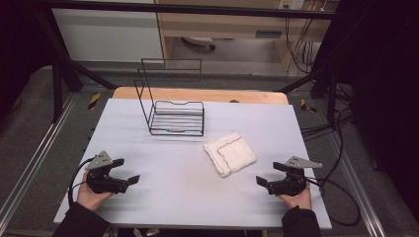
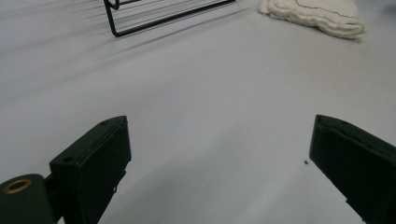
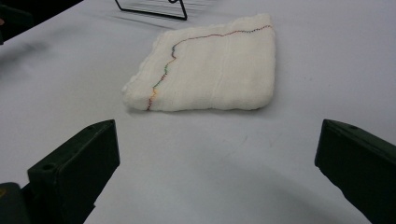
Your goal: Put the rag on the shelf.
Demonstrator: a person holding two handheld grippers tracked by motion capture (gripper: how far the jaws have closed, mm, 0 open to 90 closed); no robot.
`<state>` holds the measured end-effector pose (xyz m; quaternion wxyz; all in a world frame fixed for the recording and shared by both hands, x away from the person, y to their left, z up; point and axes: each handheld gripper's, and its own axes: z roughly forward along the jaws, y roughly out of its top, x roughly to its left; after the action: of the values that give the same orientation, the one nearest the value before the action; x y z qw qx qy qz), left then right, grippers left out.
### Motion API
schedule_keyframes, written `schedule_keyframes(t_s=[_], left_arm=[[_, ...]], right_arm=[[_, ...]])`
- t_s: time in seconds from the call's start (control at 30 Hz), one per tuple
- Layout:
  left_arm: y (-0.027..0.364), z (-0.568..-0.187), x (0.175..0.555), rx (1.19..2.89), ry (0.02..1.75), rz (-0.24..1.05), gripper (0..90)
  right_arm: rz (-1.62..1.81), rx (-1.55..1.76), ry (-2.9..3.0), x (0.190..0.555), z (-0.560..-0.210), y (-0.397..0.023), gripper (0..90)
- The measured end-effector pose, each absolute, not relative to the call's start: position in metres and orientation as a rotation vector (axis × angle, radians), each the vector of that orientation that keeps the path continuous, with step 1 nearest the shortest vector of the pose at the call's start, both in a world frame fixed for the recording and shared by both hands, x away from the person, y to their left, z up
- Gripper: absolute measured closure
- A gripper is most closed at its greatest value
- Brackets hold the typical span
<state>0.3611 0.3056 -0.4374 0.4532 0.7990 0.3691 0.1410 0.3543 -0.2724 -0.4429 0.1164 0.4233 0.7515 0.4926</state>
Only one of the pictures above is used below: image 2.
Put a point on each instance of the cream folded cloth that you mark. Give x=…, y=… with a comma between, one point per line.
x=317, y=15

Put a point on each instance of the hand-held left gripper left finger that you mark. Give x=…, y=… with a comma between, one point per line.
x=90, y=168

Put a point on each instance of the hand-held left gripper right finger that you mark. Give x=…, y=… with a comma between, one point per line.
x=358, y=165

